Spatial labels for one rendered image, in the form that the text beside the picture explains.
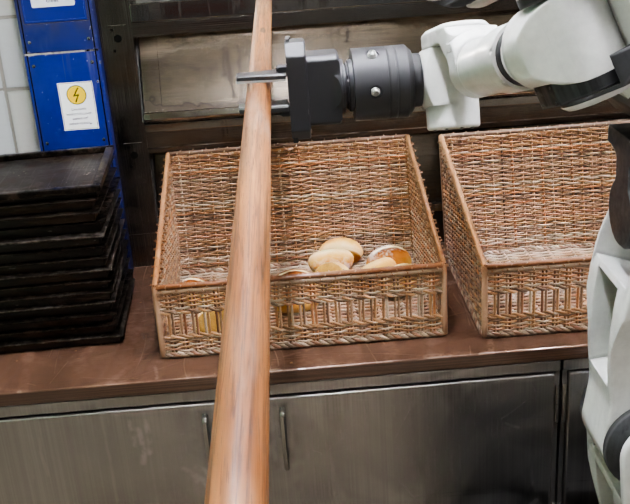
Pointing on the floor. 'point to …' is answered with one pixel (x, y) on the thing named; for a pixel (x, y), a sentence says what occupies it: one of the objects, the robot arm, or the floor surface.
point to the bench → (293, 419)
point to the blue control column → (46, 39)
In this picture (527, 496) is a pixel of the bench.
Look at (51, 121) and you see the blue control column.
